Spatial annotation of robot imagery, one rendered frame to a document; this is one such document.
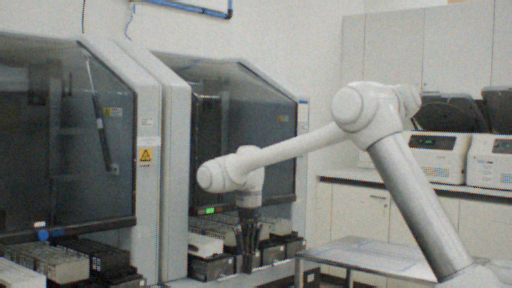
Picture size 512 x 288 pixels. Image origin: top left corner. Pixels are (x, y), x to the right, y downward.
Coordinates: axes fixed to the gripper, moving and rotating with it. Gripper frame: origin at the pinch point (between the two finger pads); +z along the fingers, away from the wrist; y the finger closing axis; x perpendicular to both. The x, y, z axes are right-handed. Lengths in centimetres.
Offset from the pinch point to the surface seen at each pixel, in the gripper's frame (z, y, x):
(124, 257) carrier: -5.1, 38.8, -17.4
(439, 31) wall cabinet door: -117, -254, -65
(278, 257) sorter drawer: 6.0, -31.8, -14.9
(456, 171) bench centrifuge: -17, -227, -34
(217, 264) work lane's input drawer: 2.3, 3.2, -12.4
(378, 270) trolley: 0.3, -29.2, 34.7
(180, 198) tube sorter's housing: -21.9, 14.2, -20.5
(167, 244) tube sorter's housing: -6.1, 19.8, -20.2
